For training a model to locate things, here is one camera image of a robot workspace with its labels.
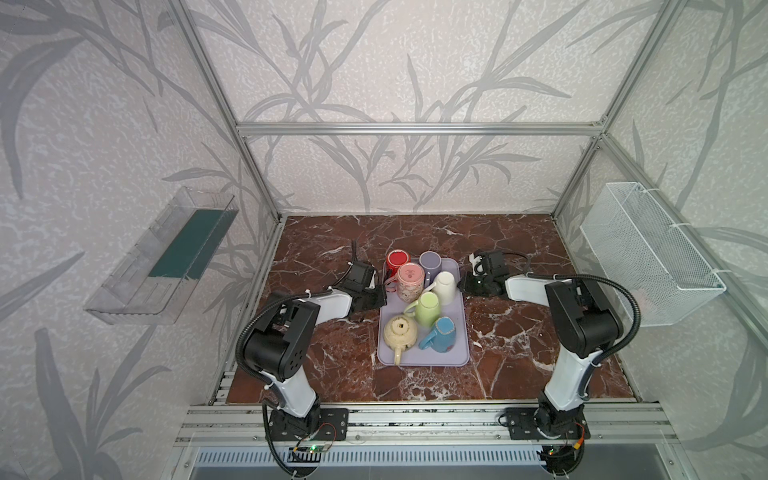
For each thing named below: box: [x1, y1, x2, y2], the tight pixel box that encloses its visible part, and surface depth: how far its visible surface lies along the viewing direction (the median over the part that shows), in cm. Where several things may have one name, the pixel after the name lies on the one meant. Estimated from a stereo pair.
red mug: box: [386, 249, 412, 280], surface depth 98 cm
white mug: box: [422, 271, 456, 306], surface depth 93 cm
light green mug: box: [404, 291, 440, 329], surface depth 88 cm
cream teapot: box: [384, 315, 418, 366], surface depth 82 cm
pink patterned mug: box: [384, 262, 425, 304], surface depth 92 cm
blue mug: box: [418, 316, 457, 353], surface depth 83 cm
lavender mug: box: [419, 250, 442, 288], surface depth 98 cm
